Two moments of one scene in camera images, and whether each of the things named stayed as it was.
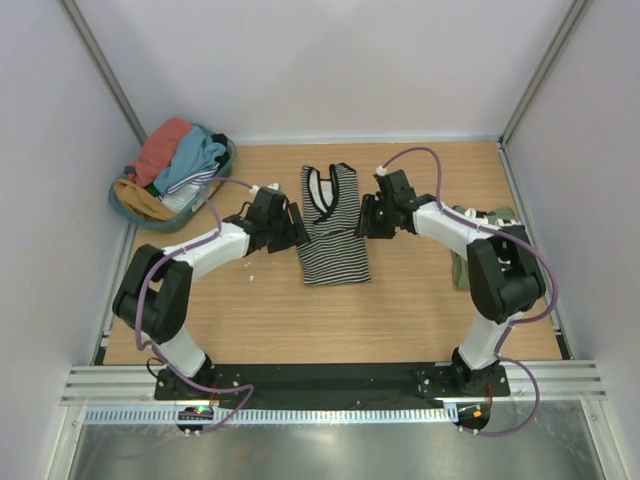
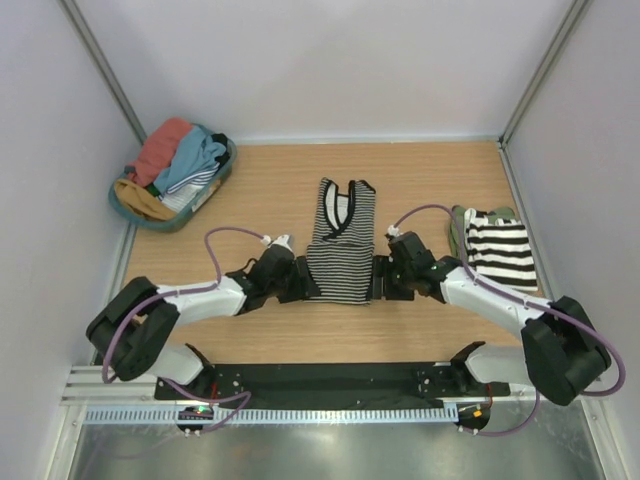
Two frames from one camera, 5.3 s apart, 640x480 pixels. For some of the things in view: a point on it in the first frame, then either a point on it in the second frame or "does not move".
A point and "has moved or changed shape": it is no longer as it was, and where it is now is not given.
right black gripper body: [376, 219] → [397, 284]
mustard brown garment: [142, 201] does not move
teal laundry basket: [164, 225] does not move
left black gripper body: [284, 234] → [294, 285]
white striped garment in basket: [182, 196] does not move
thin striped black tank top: [333, 251] has moved or changed shape
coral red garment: [157, 150] does not move
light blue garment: [196, 152] does not move
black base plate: [301, 384] does not move
